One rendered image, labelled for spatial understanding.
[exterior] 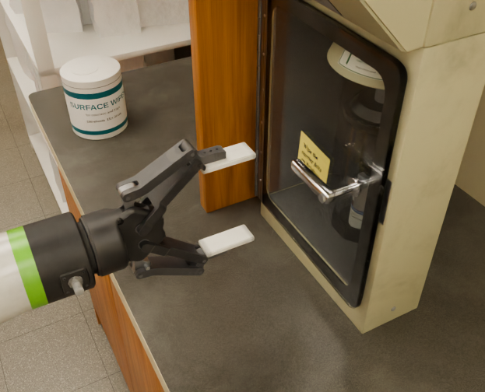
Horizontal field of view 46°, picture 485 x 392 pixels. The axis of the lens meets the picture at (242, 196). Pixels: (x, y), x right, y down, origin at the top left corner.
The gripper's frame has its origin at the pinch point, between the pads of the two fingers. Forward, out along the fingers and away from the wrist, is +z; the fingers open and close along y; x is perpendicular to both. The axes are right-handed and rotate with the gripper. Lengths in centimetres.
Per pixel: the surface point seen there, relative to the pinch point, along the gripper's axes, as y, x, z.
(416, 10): 25.6, -10.8, 13.1
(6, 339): -119, 98, -42
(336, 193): 0.6, -5.8, 10.6
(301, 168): 1.0, 0.4, 9.2
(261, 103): -0.1, 19.7, 14.1
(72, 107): -18, 64, -8
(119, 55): -28, 105, 15
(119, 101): -18, 62, 2
